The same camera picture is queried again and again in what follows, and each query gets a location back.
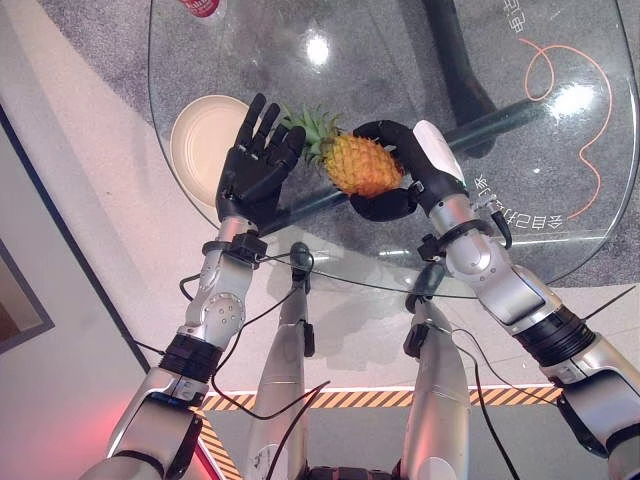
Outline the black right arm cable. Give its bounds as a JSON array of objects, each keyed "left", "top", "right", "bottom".
[{"left": 439, "top": 324, "right": 561, "bottom": 480}]

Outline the yellow pineapple with green crown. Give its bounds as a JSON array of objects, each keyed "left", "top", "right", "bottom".
[{"left": 280, "top": 104, "right": 406, "bottom": 199}]

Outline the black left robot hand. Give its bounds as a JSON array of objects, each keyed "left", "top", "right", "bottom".
[{"left": 215, "top": 92, "right": 307, "bottom": 234}]

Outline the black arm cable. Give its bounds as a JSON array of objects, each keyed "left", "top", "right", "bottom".
[
  {"left": 439, "top": 324, "right": 561, "bottom": 480},
  {"left": 134, "top": 249, "right": 332, "bottom": 480}
]

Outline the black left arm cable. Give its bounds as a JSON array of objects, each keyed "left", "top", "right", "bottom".
[{"left": 134, "top": 249, "right": 332, "bottom": 480}]

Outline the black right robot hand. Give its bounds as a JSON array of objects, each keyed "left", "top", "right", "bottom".
[{"left": 348, "top": 118, "right": 470, "bottom": 222}]

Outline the glass table top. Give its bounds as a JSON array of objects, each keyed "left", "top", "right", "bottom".
[{"left": 147, "top": 0, "right": 640, "bottom": 301}]

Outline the cream round plate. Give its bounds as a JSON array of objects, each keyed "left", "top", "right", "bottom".
[{"left": 169, "top": 94, "right": 251, "bottom": 213}]

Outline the black curved table leg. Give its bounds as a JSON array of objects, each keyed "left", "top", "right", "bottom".
[{"left": 259, "top": 0, "right": 546, "bottom": 236}]

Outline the silver left robot leg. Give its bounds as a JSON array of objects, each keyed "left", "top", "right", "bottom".
[{"left": 241, "top": 241, "right": 316, "bottom": 480}]

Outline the red round object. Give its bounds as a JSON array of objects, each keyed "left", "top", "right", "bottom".
[{"left": 178, "top": 0, "right": 226, "bottom": 20}]

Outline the silver robot leg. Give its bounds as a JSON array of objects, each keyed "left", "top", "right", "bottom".
[
  {"left": 241, "top": 241, "right": 316, "bottom": 480},
  {"left": 399, "top": 262, "right": 472, "bottom": 480}
]

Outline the silver right robot leg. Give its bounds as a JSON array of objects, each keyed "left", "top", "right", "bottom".
[{"left": 399, "top": 262, "right": 472, "bottom": 480}]

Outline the yellow black hazard tape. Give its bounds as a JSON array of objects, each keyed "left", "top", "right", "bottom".
[{"left": 192, "top": 385, "right": 563, "bottom": 480}]

